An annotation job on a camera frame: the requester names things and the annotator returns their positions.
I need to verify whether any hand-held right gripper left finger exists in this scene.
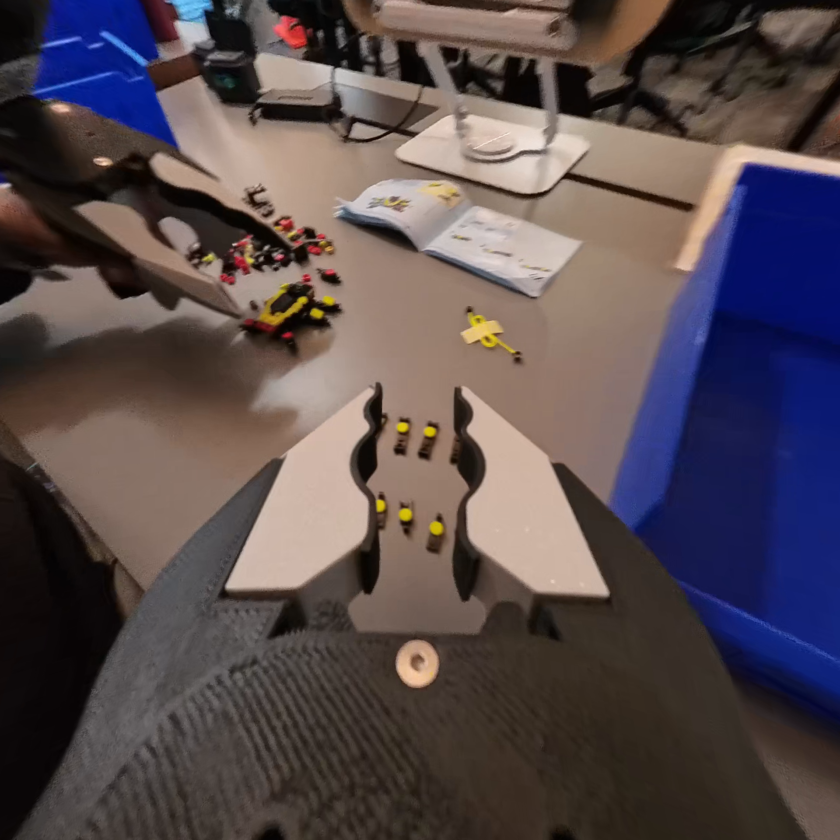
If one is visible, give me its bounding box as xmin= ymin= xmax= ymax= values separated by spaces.
xmin=224 ymin=384 xmax=385 ymax=618

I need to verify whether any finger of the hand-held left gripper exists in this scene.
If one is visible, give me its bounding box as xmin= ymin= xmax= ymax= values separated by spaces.
xmin=74 ymin=199 xmax=245 ymax=320
xmin=147 ymin=152 xmax=298 ymax=262

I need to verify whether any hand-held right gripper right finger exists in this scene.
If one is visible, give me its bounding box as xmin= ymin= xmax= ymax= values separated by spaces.
xmin=451 ymin=386 xmax=611 ymax=605

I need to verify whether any pile of lego pieces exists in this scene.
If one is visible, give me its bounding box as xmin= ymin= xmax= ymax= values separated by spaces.
xmin=187 ymin=184 xmax=336 ymax=284

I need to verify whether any group of black yellow-studded lego legs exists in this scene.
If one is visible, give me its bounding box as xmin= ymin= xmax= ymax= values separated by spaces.
xmin=374 ymin=415 xmax=463 ymax=552

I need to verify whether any yellow black lego spider model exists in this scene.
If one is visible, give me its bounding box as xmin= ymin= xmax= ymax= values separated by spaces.
xmin=239 ymin=281 xmax=342 ymax=352

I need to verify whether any yellow-green lego axle piece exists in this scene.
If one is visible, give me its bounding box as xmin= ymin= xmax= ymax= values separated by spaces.
xmin=459 ymin=305 xmax=525 ymax=363

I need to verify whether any blue lego instruction booklet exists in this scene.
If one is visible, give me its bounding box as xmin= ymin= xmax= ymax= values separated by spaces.
xmin=333 ymin=178 xmax=584 ymax=298

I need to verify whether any person's left hand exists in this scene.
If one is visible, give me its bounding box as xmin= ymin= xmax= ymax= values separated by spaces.
xmin=0 ymin=193 xmax=155 ymax=299

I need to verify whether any blue plastic bin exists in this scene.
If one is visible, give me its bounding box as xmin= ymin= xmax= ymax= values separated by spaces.
xmin=610 ymin=161 xmax=840 ymax=723
xmin=33 ymin=0 xmax=178 ymax=148

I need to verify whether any black box device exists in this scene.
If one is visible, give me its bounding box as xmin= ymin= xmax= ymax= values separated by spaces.
xmin=200 ymin=49 xmax=262 ymax=105

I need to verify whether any dark flat electronic device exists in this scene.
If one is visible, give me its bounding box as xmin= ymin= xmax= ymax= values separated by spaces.
xmin=252 ymin=88 xmax=339 ymax=122

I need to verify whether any person's dark knit clothing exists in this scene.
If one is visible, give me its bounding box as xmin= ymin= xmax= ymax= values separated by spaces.
xmin=0 ymin=453 xmax=126 ymax=840

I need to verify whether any white laptop stand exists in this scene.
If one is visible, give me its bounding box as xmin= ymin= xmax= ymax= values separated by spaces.
xmin=374 ymin=0 xmax=592 ymax=196

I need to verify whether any tan rounded board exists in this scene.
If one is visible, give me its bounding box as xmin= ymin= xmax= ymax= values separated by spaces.
xmin=341 ymin=0 xmax=677 ymax=67

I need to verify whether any black cable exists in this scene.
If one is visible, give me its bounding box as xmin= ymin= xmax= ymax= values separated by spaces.
xmin=248 ymin=85 xmax=434 ymax=142

